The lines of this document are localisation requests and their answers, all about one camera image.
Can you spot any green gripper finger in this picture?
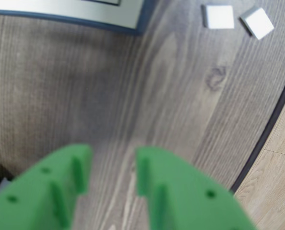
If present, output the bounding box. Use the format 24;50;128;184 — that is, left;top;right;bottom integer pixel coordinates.
0;143;93;230
135;146;256;230

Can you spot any white cube stone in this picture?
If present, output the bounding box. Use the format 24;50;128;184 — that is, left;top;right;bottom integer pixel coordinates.
239;6;275;41
201;4;236;30

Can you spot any white grid go board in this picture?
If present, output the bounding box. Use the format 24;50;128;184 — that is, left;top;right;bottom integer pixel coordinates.
0;0;148;36

